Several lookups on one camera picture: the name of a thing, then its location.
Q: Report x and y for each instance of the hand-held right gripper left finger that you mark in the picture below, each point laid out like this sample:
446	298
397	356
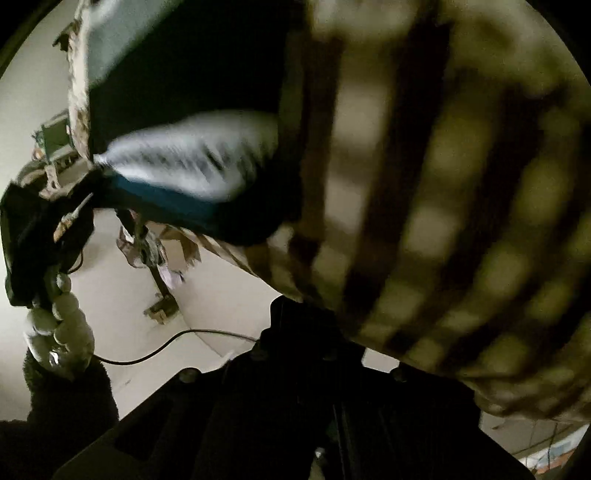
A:
281	332

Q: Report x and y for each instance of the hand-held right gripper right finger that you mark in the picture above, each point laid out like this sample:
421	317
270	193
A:
351	364

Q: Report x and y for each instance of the checked cloth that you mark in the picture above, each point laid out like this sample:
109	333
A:
438	207

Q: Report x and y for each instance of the person's left forearm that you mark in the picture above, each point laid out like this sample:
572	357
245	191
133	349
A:
60	424

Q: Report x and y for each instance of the person's left hand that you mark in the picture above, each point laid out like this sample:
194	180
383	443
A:
64	323

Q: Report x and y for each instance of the cluttered shelf unit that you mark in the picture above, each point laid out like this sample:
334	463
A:
57	143

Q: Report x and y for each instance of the pale hanging clutter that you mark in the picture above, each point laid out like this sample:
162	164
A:
154	258

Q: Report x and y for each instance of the mottled brown cloth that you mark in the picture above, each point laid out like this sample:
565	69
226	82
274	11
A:
78	92

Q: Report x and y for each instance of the pale printed sheet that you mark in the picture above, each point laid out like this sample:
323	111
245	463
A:
554	450

